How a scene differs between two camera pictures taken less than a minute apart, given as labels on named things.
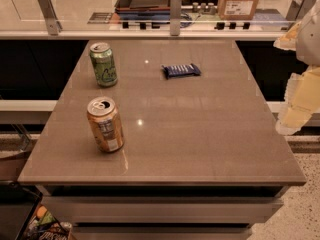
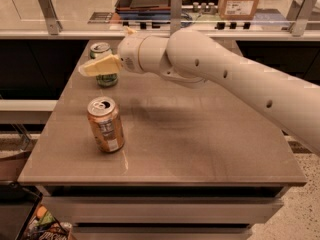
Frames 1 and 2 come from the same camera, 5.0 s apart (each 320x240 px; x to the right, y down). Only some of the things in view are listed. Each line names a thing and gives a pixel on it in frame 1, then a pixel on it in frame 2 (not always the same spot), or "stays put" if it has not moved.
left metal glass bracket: [49, 12] stays put
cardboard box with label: [238, 1] stays put
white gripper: [310, 39] to [129, 54]
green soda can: [103, 63] stays put
